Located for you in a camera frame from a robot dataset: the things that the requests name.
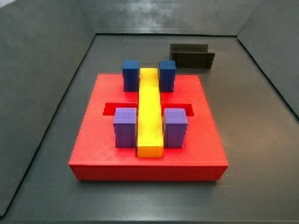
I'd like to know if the red base board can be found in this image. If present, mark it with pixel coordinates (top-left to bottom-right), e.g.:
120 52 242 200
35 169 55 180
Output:
68 73 230 182

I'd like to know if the black angled fixture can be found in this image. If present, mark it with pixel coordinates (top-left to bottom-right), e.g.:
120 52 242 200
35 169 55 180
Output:
170 44 215 69

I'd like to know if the yellow long bar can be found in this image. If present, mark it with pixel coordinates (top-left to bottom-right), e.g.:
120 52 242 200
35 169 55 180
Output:
136 68 164 158

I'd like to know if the left purple block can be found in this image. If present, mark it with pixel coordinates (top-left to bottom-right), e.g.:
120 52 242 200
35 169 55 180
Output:
113 108 136 148

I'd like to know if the purple block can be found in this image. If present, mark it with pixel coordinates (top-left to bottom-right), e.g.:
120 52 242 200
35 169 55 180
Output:
163 108 188 148
113 108 136 148

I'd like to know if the right purple block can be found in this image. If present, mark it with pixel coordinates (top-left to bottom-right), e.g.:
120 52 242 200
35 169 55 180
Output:
163 108 188 148

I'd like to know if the right dark blue block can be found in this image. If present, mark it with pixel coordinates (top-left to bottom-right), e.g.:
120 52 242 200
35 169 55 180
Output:
159 60 176 92

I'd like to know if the dark blue block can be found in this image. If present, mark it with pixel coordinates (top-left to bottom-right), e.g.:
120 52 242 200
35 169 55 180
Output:
159 60 176 92
123 60 140 92

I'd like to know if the left dark blue block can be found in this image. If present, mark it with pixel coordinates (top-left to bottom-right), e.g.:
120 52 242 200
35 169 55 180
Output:
123 60 140 92

